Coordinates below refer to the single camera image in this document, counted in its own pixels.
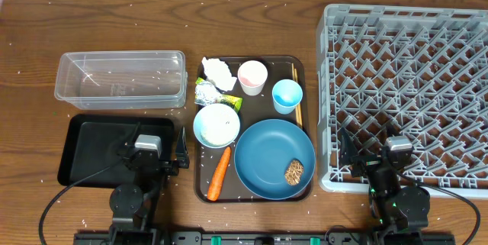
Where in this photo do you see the white napkin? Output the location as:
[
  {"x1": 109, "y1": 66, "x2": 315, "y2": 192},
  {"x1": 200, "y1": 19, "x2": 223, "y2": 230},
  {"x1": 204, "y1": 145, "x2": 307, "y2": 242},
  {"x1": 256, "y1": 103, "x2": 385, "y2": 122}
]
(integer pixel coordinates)
[{"x1": 201, "y1": 57, "x2": 237, "y2": 92}]

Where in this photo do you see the clear plastic bin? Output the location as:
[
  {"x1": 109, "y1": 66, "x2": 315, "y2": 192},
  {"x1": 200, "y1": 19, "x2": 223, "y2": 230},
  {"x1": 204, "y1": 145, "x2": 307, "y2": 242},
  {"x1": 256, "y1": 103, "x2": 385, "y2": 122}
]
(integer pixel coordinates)
[{"x1": 54, "y1": 50, "x2": 188, "y2": 110}]

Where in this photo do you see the green foil snack wrapper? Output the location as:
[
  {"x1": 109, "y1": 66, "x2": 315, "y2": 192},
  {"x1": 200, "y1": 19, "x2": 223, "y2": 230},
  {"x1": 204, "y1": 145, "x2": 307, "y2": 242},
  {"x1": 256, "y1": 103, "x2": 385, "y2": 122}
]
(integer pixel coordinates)
[{"x1": 194, "y1": 78, "x2": 242, "y2": 113}]

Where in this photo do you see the blue plate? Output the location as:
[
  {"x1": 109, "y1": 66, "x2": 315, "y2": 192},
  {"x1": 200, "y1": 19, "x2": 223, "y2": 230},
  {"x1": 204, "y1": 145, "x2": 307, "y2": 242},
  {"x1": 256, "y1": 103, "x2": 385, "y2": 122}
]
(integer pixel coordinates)
[{"x1": 234, "y1": 119, "x2": 316, "y2": 201}]

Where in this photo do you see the brown patterned food piece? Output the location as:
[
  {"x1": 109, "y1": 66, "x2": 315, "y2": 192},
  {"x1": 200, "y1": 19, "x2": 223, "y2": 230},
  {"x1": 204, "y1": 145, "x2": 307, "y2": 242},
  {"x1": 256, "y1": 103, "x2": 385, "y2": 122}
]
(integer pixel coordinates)
[{"x1": 284, "y1": 160, "x2": 304, "y2": 185}]

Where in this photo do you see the pink and white cup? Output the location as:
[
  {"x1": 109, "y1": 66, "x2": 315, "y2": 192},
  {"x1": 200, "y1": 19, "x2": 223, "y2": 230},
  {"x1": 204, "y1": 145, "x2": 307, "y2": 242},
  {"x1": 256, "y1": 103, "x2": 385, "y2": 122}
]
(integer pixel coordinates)
[{"x1": 237, "y1": 60, "x2": 268, "y2": 96}]

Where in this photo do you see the grey dishwasher rack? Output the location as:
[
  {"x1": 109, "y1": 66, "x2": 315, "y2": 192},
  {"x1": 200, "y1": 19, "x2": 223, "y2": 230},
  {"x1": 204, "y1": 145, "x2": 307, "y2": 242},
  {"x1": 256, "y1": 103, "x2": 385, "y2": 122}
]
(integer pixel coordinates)
[{"x1": 316, "y1": 4, "x2": 487, "y2": 199}]

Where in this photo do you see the light blue rice bowl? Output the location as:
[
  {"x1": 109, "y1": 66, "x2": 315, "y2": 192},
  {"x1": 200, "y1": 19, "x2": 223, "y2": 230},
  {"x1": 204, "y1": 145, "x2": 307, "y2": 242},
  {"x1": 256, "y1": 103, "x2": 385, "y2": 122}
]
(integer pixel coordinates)
[{"x1": 193, "y1": 103, "x2": 240, "y2": 149}]

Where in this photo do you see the brown serving tray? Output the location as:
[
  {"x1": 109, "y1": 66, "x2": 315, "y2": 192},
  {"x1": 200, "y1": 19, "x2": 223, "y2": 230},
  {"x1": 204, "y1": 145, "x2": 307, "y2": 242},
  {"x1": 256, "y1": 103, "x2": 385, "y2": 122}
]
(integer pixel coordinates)
[{"x1": 217, "y1": 56, "x2": 312, "y2": 203}]

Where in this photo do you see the black plastic tray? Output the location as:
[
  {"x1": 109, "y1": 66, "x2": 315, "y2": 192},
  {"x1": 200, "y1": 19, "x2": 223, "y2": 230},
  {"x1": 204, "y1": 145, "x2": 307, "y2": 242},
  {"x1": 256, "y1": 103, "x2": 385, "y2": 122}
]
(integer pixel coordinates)
[{"x1": 57, "y1": 114, "x2": 175, "y2": 186}]

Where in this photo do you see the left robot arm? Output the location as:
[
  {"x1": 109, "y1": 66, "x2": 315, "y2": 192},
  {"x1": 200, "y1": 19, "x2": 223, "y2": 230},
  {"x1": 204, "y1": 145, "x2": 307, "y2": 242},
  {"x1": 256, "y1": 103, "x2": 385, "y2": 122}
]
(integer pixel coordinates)
[{"x1": 108, "y1": 127, "x2": 190, "y2": 245}]

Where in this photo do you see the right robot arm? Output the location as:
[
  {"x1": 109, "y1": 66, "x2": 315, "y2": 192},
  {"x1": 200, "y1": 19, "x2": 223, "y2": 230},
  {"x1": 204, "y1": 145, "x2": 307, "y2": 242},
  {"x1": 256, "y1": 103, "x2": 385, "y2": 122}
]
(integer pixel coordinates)
[{"x1": 339, "y1": 127, "x2": 430, "y2": 244}]

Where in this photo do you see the orange carrot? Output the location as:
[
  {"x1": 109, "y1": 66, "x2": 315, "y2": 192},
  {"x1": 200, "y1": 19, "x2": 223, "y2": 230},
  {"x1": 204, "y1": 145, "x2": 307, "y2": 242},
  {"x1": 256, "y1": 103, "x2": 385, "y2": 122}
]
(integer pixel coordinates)
[{"x1": 207, "y1": 147, "x2": 232, "y2": 201}]

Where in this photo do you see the wooden chopstick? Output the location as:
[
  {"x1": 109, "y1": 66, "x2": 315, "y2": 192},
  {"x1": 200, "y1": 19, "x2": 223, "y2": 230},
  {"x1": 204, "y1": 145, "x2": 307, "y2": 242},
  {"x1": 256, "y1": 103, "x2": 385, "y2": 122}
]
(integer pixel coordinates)
[
  {"x1": 293, "y1": 69, "x2": 303, "y2": 129},
  {"x1": 291, "y1": 63, "x2": 303, "y2": 129}
]

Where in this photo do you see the light blue cup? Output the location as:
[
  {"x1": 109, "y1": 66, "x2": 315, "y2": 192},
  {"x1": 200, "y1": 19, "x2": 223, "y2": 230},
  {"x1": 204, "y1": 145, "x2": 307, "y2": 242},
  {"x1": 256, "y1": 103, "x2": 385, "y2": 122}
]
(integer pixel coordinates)
[{"x1": 271, "y1": 79, "x2": 303, "y2": 114}]

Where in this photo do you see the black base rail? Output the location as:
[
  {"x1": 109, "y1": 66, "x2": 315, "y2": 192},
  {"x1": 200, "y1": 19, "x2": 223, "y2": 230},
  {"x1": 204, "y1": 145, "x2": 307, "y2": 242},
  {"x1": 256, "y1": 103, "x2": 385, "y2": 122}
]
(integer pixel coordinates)
[{"x1": 72, "y1": 230, "x2": 457, "y2": 245}]

